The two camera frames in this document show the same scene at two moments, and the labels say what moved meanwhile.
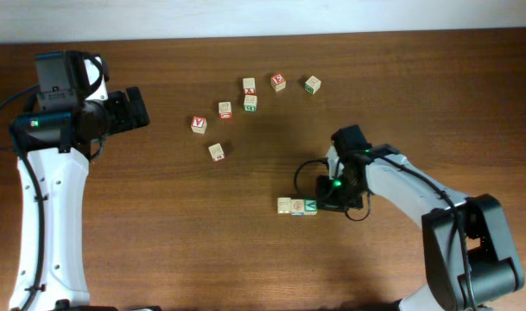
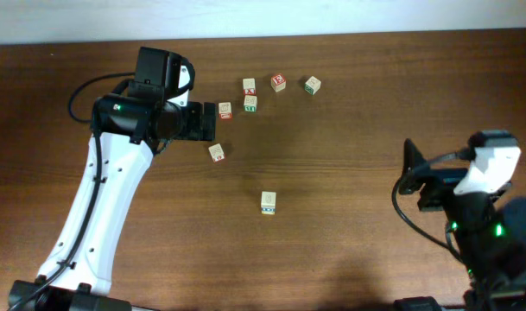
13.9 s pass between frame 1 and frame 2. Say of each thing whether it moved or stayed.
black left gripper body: moved
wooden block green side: stayed
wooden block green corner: stayed
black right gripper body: moved
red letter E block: stayed
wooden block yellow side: moved
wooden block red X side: stayed
